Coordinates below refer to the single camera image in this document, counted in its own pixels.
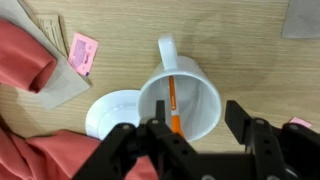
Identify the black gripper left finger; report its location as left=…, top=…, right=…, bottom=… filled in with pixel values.
left=71, top=99, right=198, bottom=180

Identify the small pink sachet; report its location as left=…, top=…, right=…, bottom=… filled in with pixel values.
left=288, top=116, right=313, bottom=129

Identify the orange white marker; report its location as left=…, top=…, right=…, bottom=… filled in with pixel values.
left=167, top=75, right=185, bottom=138

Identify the white ceramic mug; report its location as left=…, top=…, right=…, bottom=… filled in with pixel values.
left=136, top=34, right=223, bottom=143

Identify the brown paper napkin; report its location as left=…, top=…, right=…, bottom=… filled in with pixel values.
left=0, top=0, right=93, bottom=111

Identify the red cloth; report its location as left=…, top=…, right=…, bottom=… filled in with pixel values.
left=0, top=18, right=158, bottom=180

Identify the brown paper sachet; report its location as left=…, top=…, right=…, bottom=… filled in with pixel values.
left=35, top=13, right=70, bottom=60

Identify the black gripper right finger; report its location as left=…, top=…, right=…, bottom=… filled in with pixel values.
left=224, top=99, right=320, bottom=180

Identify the pink printed sachet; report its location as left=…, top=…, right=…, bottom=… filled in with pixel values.
left=67, top=32, right=100, bottom=77

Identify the white ceramic saucer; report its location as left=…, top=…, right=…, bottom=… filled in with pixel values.
left=84, top=89, right=144, bottom=142

